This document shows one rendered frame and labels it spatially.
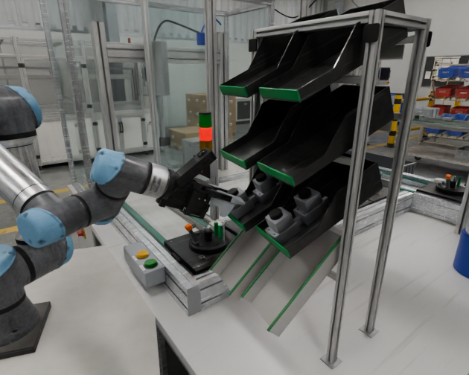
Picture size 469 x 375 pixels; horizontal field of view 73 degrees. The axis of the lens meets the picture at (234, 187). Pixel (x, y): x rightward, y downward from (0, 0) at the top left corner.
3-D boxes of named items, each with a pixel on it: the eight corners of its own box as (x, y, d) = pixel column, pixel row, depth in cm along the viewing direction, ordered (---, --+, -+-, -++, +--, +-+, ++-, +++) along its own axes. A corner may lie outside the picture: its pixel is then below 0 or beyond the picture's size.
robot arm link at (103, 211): (60, 213, 72) (74, 181, 66) (100, 197, 81) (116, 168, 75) (83, 239, 71) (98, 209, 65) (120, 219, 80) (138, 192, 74)
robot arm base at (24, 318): (-40, 350, 83) (-51, 319, 79) (-5, 309, 97) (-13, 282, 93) (22, 345, 84) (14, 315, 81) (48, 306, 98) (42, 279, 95)
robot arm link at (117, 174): (89, 165, 71) (102, 138, 67) (138, 178, 77) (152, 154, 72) (85, 191, 66) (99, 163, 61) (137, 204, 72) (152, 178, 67)
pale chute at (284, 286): (278, 337, 73) (267, 331, 71) (251, 302, 84) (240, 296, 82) (353, 241, 75) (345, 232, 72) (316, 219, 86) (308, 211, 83)
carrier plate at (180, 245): (196, 277, 101) (196, 271, 100) (164, 245, 119) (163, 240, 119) (254, 253, 114) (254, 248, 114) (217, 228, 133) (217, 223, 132)
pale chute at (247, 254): (239, 301, 84) (228, 295, 82) (219, 275, 96) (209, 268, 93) (305, 219, 86) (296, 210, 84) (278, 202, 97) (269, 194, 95)
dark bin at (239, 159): (246, 170, 73) (234, 143, 70) (222, 158, 85) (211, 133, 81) (336, 111, 80) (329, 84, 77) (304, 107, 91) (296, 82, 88)
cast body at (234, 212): (235, 221, 84) (225, 200, 80) (228, 214, 87) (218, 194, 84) (261, 203, 86) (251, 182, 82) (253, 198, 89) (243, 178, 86)
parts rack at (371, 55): (332, 370, 80) (382, 7, 53) (243, 293, 107) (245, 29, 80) (379, 332, 91) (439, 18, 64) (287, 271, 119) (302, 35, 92)
